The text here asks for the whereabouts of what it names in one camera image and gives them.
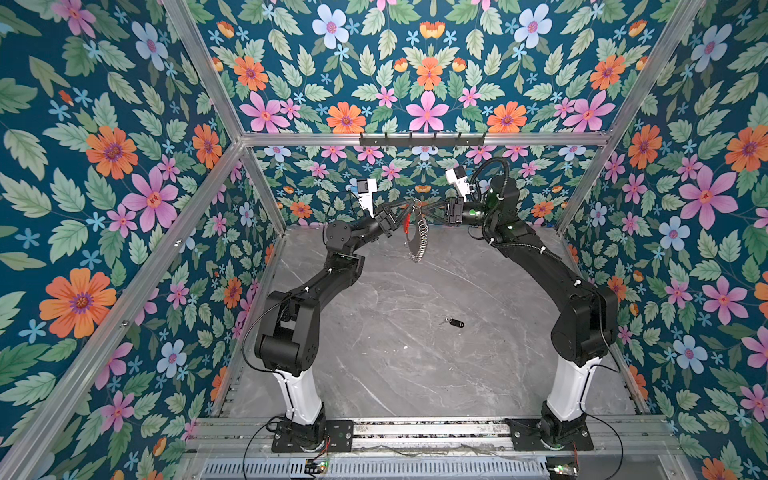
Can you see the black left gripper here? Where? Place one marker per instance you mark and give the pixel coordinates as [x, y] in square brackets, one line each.
[387, 223]

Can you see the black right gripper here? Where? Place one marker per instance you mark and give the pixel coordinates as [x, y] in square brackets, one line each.
[454, 215]

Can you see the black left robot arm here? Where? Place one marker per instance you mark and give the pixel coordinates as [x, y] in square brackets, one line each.
[288, 335]

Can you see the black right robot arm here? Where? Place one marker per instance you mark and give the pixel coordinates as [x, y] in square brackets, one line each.
[587, 323]

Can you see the aluminium horizontal back bar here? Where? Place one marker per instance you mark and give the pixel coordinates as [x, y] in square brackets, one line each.
[440, 140]

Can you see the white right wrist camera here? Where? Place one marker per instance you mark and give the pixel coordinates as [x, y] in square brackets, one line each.
[458, 178]

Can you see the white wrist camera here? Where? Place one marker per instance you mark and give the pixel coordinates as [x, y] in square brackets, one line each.
[366, 188]
[458, 178]

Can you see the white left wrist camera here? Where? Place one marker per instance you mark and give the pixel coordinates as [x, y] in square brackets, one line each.
[366, 188]

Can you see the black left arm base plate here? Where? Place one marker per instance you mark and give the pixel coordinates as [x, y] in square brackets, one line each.
[312, 435]

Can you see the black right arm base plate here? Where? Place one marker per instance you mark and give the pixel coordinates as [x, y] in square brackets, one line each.
[549, 435]

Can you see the white perforated cable tray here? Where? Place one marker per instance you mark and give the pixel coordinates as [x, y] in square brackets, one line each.
[376, 468]

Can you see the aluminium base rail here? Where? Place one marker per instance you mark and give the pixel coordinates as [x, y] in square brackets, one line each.
[609, 435]

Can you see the aluminium corner post left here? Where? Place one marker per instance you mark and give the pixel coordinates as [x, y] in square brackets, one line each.
[190, 36]

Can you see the aluminium corner post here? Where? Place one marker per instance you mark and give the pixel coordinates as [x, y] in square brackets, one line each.
[670, 38]
[190, 36]

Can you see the aluminium corner post right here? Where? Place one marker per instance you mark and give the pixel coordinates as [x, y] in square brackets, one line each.
[670, 38]

